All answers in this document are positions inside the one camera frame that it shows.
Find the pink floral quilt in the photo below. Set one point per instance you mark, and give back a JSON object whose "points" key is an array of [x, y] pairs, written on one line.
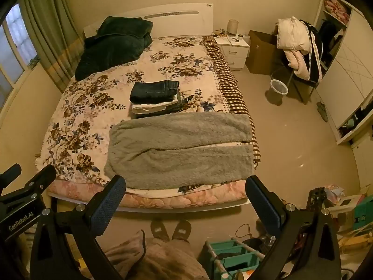
{"points": [[174, 199]]}

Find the green crate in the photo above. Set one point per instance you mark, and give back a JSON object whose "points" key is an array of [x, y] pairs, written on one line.
{"points": [[364, 213]]}

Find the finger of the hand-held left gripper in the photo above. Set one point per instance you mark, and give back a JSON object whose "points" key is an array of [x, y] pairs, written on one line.
{"points": [[11, 171], [40, 178]]}

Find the white wardrobe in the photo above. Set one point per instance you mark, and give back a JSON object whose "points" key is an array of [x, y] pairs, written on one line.
{"points": [[349, 64]]}

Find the white nightstand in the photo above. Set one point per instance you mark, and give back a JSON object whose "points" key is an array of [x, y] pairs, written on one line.
{"points": [[233, 54]]}

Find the pink plastic bag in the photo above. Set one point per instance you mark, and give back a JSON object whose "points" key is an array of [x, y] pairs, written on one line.
{"points": [[333, 192]]}

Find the brown checked sheet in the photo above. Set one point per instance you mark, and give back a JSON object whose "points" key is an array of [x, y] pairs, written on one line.
{"points": [[230, 93]]}

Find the brown slipper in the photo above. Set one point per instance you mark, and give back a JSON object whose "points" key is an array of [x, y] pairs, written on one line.
{"points": [[181, 232], [159, 232]]}

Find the green curtain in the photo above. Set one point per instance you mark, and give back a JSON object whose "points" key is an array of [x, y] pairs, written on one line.
{"points": [[49, 35]]}

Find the floral blanket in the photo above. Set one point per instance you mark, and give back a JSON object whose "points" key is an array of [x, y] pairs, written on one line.
{"points": [[87, 108]]}

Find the bed with floral cover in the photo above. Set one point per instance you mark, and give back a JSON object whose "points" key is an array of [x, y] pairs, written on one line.
{"points": [[174, 20]]}

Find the grey fleece pants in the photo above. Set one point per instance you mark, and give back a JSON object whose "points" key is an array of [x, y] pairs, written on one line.
{"points": [[174, 151]]}

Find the black jacket with white stripe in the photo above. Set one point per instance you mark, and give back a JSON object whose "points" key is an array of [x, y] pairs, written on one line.
{"points": [[316, 64]]}

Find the white trash basket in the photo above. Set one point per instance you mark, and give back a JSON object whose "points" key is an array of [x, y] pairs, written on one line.
{"points": [[278, 89]]}

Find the grey shoes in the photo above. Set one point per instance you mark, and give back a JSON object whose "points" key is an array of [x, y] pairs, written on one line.
{"points": [[322, 110]]}

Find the pink coat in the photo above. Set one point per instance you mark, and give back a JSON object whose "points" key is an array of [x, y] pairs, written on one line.
{"points": [[300, 64]]}

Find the folded dark jeans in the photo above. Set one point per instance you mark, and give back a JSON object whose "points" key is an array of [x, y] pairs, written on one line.
{"points": [[151, 92]]}

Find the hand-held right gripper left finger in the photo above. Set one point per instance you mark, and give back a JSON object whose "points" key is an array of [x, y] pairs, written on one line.
{"points": [[107, 204]]}

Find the white table lamp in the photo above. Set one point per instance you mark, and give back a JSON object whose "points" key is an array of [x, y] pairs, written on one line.
{"points": [[233, 27]]}

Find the folded dark green pants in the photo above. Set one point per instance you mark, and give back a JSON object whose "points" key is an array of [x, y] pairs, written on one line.
{"points": [[180, 107]]}

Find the teal storage rack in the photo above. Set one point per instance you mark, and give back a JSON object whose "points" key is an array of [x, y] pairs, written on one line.
{"points": [[233, 264]]}

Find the black metal chair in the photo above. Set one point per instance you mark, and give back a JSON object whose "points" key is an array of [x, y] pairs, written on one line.
{"points": [[303, 89]]}

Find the pink bedding in wardrobe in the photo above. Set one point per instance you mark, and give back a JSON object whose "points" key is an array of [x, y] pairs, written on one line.
{"points": [[335, 8]]}

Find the window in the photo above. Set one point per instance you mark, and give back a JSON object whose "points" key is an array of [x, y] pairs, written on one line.
{"points": [[14, 49]]}

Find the person's beige clothing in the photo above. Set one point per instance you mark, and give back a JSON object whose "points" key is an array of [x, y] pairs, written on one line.
{"points": [[163, 262]]}

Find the dark green blanket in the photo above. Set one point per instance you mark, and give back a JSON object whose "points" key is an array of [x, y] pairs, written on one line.
{"points": [[110, 46]]}

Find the cardboard box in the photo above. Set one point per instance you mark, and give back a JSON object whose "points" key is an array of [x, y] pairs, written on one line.
{"points": [[262, 52]]}

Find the dark clothes in wardrobe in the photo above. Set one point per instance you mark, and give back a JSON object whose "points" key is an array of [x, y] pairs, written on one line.
{"points": [[329, 35]]}

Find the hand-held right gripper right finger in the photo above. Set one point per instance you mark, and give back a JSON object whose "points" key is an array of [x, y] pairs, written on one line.
{"points": [[265, 207]]}

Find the white puffer jacket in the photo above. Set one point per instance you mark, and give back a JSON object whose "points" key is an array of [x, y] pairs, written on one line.
{"points": [[291, 35]]}

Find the folded white pants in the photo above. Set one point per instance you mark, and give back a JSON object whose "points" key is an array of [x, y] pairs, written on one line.
{"points": [[151, 107]]}

